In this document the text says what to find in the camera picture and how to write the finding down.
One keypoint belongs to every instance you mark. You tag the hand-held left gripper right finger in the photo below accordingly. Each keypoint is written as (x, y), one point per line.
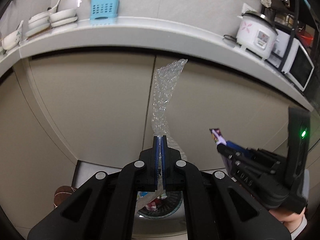
(163, 155)

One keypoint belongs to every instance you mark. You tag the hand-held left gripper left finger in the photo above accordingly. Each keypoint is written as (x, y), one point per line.
(157, 155)

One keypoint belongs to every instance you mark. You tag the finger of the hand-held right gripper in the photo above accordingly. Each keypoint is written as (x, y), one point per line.
(231, 156)
(237, 146)

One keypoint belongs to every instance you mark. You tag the purple wrapper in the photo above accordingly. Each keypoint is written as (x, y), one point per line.
(217, 136)

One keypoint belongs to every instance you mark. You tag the dark mesh trash basket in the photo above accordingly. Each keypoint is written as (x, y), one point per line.
(172, 205)

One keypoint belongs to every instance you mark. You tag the clear bubble wrap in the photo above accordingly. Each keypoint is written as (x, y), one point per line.
(165, 92)

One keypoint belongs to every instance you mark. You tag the person's right hand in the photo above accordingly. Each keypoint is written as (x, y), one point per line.
(287, 216)

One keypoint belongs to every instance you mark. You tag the brown round stool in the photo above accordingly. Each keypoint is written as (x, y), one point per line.
(63, 196)

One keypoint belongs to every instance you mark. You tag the white microwave oven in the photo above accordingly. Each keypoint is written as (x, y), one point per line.
(300, 65)

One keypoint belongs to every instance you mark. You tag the white flowered rice cooker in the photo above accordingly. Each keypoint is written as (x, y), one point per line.
(250, 35)

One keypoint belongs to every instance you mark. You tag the red plastic basin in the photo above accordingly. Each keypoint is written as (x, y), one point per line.
(306, 37)

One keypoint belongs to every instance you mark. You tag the steel pot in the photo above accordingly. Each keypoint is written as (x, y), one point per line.
(285, 20)

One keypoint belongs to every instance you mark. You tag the black metal rack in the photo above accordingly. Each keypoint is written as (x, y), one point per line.
(297, 10)

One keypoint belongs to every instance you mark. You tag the blue plastic chopstick holder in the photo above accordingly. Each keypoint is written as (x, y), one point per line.
(103, 8)

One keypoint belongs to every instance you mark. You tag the white ribbed plate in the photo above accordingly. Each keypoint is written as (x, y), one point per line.
(65, 23)

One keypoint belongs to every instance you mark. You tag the shallow white plate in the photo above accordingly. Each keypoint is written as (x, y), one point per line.
(37, 32)

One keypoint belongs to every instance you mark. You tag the small white bowl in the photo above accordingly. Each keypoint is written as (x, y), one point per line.
(38, 17)
(40, 25)

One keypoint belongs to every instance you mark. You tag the white ceramic spoon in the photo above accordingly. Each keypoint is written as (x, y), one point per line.
(56, 5)

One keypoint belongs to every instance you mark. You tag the white bowl with green print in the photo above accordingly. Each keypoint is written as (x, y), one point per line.
(11, 38)

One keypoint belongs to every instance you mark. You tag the white wall socket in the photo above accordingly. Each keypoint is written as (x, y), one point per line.
(246, 7)

